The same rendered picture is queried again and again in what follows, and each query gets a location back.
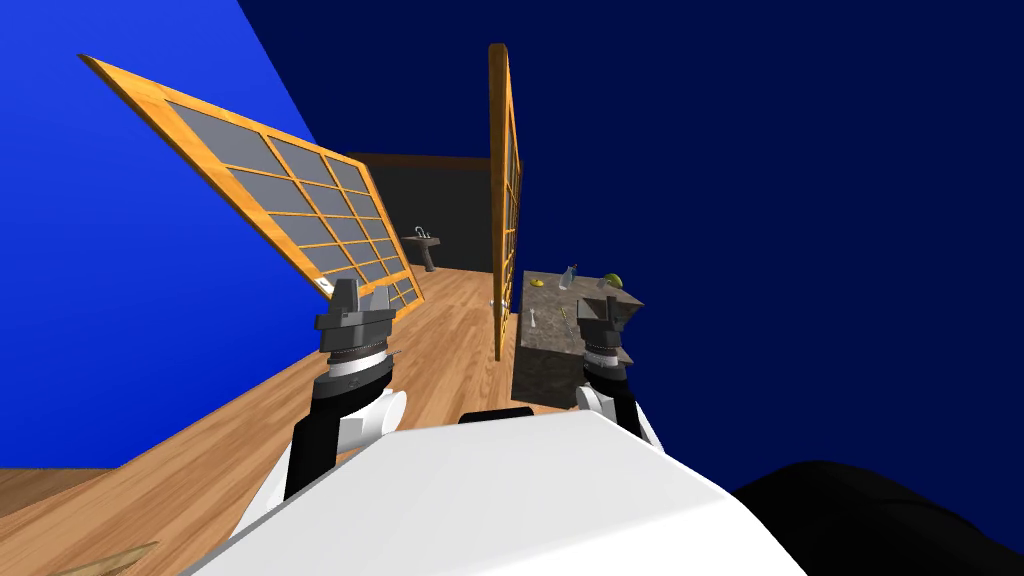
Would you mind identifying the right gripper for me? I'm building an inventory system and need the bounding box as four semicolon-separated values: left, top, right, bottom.
576;295;641;352

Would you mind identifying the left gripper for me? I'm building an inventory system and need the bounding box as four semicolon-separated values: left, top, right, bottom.
313;279;398;357

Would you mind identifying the grey stone table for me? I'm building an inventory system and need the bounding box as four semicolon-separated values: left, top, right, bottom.
510;269;646;411

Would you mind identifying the wooden glazed door leaf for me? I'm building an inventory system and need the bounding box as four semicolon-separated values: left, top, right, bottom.
487;43;524;363
77;52;426;323

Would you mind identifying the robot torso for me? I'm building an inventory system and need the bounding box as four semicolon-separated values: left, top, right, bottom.
182;405;811;576

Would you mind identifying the dark pedestal sink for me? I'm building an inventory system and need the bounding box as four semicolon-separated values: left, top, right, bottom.
401;225;442;274

